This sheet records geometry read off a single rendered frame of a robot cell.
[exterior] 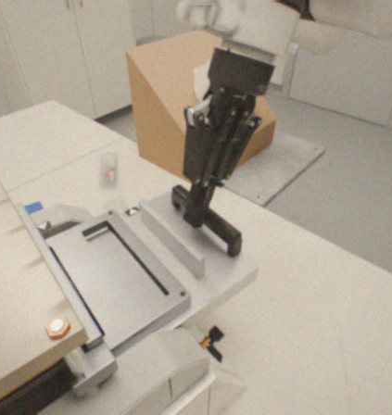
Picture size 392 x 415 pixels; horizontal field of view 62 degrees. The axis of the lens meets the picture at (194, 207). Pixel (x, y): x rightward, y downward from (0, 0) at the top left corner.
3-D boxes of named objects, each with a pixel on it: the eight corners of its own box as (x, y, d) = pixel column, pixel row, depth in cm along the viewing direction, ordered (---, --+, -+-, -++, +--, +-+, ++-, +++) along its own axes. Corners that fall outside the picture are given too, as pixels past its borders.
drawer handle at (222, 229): (232, 257, 47) (233, 239, 44) (170, 205, 55) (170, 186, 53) (241, 251, 48) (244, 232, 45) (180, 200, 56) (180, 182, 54)
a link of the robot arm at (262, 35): (316, 18, 36) (296, 69, 38) (234, 2, 43) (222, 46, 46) (246, -20, 27) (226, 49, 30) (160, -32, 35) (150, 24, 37)
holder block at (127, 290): (64, 395, 33) (56, 384, 31) (8, 270, 45) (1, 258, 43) (191, 306, 41) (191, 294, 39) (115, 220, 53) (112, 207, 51)
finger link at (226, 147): (221, 98, 42) (228, 99, 43) (199, 176, 47) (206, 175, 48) (244, 108, 40) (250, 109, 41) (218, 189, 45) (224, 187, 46)
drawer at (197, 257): (60, 428, 34) (37, 401, 29) (3, 289, 47) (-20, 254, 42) (256, 282, 48) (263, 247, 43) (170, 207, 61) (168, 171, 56)
